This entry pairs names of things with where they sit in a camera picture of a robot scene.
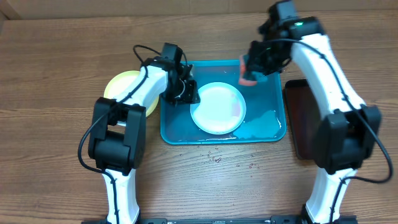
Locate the orange black sponge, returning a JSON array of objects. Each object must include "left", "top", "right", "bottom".
[{"left": 238, "top": 55, "right": 257, "bottom": 86}]

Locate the light blue plate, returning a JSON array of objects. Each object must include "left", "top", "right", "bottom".
[{"left": 190, "top": 82, "right": 246, "bottom": 135}]

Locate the yellow plate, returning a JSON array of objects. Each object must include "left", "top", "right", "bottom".
[{"left": 104, "top": 66, "right": 167, "bottom": 117}]

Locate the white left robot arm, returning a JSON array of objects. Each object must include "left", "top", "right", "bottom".
[{"left": 78, "top": 43, "right": 200, "bottom": 223}]

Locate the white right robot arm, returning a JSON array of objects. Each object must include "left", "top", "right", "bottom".
[{"left": 239, "top": 1, "right": 381, "bottom": 223}]

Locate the teal plastic tray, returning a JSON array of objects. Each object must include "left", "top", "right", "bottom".
[{"left": 160, "top": 60, "right": 287, "bottom": 145}]

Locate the black rectangular tray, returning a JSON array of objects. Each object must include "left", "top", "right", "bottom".
[{"left": 284, "top": 79, "right": 320, "bottom": 160}]

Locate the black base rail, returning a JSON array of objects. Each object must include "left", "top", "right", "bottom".
[{"left": 81, "top": 214, "right": 358, "bottom": 224}]

